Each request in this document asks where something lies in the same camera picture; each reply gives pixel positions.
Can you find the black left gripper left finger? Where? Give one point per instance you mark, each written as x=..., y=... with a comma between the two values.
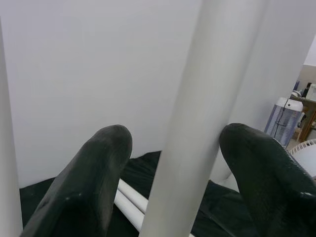
x=74, y=197

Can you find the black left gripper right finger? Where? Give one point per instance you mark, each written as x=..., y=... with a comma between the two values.
x=276, y=192

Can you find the white plastic table leg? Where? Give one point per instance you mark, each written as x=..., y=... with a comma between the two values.
x=197, y=111
x=128, y=209
x=8, y=148
x=133, y=193

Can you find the white standing fan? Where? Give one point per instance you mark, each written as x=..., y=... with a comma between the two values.
x=304, y=158

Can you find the black table cloth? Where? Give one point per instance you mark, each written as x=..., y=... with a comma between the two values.
x=212, y=217

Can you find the white tower air purifier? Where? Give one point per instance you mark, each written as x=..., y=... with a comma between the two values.
x=284, y=116

